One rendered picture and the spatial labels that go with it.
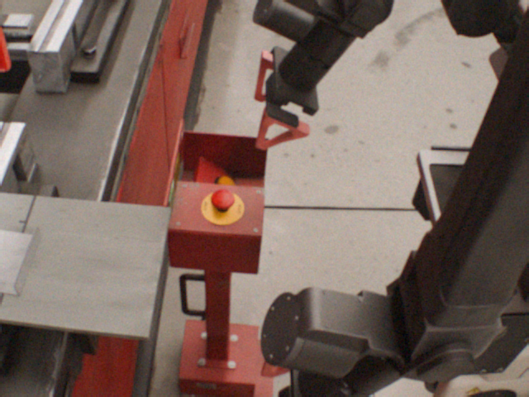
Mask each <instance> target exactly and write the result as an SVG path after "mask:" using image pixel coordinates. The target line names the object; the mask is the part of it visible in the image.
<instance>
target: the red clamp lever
mask: <svg viewBox="0 0 529 397"><path fill-rule="evenodd" d="M10 67H11V61H10V58H9V54H8V51H7V45H6V42H5V36H4V35H3V30H2V28H1V27H0V71H2V72H7V71H8V70H9V69H10Z"/></svg>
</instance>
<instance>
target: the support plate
mask: <svg viewBox="0 0 529 397"><path fill-rule="evenodd" d="M33 197H34V196H31V195H21V194H5V193H0V230H2V231H8V232H20V233H21V232H22V228H23V225H24V223H21V222H19V221H20V220H24V221H26V217H27V214H28V212H29V207H30V206H31V201H32V199H33ZM170 216H171V208H163V206H151V205H141V204H131V203H110V202H100V201H90V200H80V199H69V198H51V197H41V196H37V197H36V201H35V203H34V205H33V208H32V210H31V214H30V218H29V221H28V223H27V225H26V229H25V231H24V233H26V234H30V235H33V232H34V231H35V229H36V226H38V229H39V231H40V234H41V240H40V243H39V245H38V247H37V249H36V254H35V256H34V259H33V261H32V263H31V268H30V270H29V272H28V275H27V277H26V281H25V284H24V285H23V287H22V290H21V295H20V296H16V295H10V294H4V296H3V301H2V304H1V307H0V323H10V324H14V325H23V326H27V327H34V328H44V329H53V330H61V331H64V332H80V333H83V334H94V335H101V336H105V337H123V338H125V339H136V340H148V341H149V339H150V331H151V326H152V322H153V317H154V311H155V304H156V302H155V299H156V295H157V289H158V285H159V281H160V272H161V267H162V262H163V258H164V249H165V244H166V240H167V234H168V230H169V220H170Z"/></svg>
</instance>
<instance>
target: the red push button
mask: <svg viewBox="0 0 529 397"><path fill-rule="evenodd" d="M211 202H212V206H213V207H214V208H217V211H219V212H220V213H225V212H227V211H228V209H229V208H231V207H232V206H233V204H234V202H235V197H234V194H233V193H232V192H231V191H229V190H227V189H219V190H217V191H214V193H213V194H212V197H211Z"/></svg>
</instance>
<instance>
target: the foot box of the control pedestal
mask: <svg viewBox="0 0 529 397"><path fill-rule="evenodd" d="M259 327H260V326H259V325H248V324H237V323H230V334H234V335H239V337H238V348H237V357H236V369H225V368H214V367H201V366H198V353H199V347H200V340H201V333H202V332H206V322H204V321H193V320H192V319H187V320H186V324H185V330H184V337H183V346H182V351H183V352H182V358H181V364H180V369H179V385H180V388H181V393H180V397H273V388H274V377H273V378H269V377H266V376H262V375H261V371H262V367H263V365H264V362H265V359H264V358H263V355H262V352H261V345H260V340H259Z"/></svg>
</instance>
